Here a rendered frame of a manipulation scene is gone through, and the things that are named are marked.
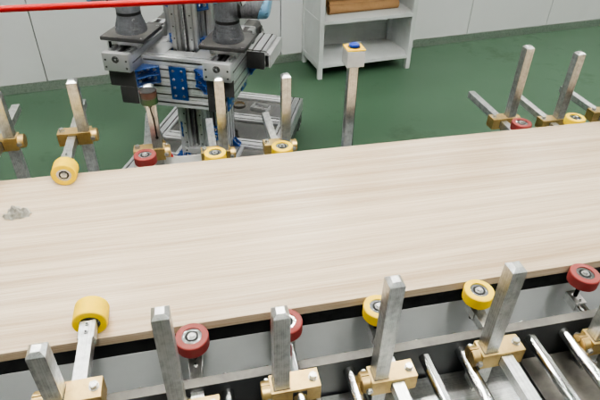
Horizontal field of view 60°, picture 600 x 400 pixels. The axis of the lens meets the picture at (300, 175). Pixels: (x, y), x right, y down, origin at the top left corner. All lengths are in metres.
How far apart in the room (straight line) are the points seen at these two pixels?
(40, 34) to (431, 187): 3.57
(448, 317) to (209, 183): 0.87
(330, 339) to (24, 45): 3.74
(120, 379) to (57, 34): 3.51
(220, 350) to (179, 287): 0.20
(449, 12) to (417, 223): 4.13
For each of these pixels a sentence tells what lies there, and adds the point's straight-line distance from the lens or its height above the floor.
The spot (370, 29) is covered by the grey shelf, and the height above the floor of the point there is 0.23.
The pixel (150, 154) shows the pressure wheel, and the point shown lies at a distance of 1.98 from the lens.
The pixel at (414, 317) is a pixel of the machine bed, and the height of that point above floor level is 0.76.
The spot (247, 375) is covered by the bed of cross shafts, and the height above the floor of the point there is 0.84.
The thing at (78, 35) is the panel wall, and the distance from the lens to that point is 4.67.
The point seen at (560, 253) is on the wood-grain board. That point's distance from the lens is 1.71.
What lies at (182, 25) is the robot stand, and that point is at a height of 1.06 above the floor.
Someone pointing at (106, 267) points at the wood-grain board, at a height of 0.90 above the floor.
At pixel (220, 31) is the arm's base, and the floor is 1.09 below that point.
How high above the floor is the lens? 1.94
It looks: 35 degrees down
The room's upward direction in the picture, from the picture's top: 1 degrees clockwise
